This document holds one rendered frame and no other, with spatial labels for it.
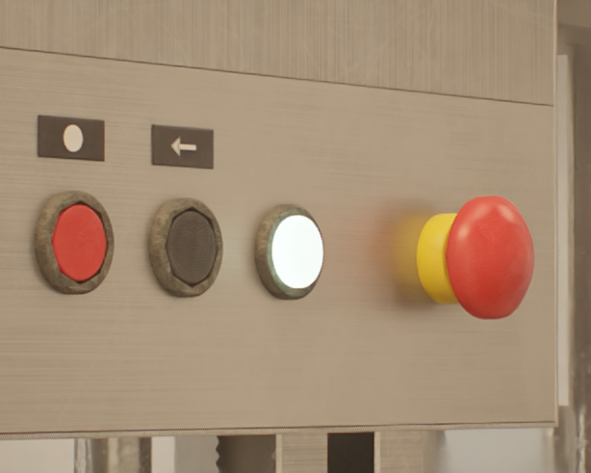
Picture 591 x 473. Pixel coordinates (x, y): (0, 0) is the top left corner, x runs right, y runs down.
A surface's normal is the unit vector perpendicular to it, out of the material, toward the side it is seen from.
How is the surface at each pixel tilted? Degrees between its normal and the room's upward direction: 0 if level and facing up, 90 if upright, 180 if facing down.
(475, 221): 63
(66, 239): 90
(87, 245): 90
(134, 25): 90
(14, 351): 90
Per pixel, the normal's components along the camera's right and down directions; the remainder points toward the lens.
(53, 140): 0.77, -0.03
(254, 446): 0.24, -0.57
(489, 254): 0.33, -0.07
